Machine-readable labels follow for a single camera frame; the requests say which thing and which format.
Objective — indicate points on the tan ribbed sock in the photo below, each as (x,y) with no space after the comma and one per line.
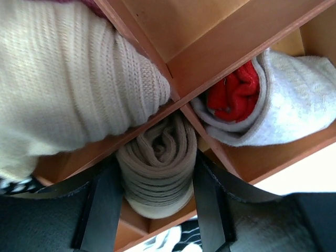
(157,167)

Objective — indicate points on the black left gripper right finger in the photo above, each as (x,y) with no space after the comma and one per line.
(236,216)

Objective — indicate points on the white rolled sock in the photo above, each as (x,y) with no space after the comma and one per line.
(296,99)

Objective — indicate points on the cream rolled sock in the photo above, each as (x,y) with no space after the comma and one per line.
(67,78)

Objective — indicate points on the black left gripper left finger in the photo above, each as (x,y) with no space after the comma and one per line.
(78,214)

